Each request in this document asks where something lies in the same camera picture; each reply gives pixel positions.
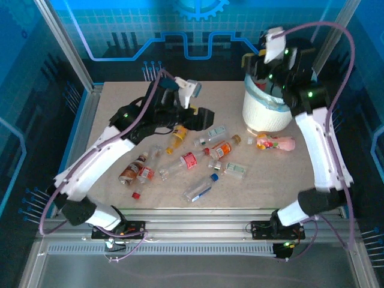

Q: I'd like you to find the white ribbed bin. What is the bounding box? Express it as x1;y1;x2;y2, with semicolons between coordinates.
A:
242;74;293;133

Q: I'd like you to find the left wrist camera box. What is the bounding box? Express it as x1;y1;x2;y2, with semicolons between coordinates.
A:
175;77;203;109

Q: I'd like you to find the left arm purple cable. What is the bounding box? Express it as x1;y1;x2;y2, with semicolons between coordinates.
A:
38;68;150;263

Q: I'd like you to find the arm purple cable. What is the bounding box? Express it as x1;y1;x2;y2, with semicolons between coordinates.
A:
38;68;150;263
277;20;357;262

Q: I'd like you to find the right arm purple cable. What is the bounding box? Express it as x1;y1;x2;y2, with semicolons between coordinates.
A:
277;20;357;262

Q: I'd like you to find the clear bottle blue cap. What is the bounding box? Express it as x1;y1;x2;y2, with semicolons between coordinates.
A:
182;173;220;203

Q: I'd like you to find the aluminium frame rail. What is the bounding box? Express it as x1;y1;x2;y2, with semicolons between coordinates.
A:
37;208;361;241

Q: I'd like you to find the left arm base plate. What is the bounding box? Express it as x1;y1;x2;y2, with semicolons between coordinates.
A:
91;220;148;241

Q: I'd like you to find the grey metal plate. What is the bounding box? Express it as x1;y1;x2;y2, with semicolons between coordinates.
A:
17;233;380;288

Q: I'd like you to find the crushed brown label bottle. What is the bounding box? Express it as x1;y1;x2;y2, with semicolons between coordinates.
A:
119;152;150;187

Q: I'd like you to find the aluminium frame post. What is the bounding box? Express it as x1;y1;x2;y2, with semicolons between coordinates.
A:
310;0;356;76
33;0;103;94

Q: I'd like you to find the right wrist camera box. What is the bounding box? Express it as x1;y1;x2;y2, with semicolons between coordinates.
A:
263;26;289;64

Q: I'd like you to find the clear bottle green label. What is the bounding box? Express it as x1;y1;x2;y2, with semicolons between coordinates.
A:
208;160;248;180
193;125;228;148

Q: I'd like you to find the aluminium side rail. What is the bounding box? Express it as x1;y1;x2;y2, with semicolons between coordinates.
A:
49;85;104;218

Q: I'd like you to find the pink yogurt drink bottle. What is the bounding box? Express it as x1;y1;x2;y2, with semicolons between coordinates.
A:
247;133;296;152

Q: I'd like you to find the clear bottle orange label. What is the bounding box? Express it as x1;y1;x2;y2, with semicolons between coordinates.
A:
209;134;242;161

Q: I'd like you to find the orange yellow juice bottle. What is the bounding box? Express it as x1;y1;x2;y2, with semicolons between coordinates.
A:
165;125;188;155

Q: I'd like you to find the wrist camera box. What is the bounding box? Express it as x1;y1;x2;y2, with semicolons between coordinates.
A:
263;26;289;64
175;77;203;109

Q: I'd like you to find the slotted grey cable duct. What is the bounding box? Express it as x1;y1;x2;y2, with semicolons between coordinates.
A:
46;244;278;256

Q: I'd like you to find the small black controller board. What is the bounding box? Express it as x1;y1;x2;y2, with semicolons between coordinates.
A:
104;238;127;254
272;241;294;261

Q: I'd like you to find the clear bottle red white label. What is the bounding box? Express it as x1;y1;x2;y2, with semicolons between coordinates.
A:
136;145;163;184

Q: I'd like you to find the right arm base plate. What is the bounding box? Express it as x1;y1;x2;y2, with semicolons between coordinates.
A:
250;220;306;241

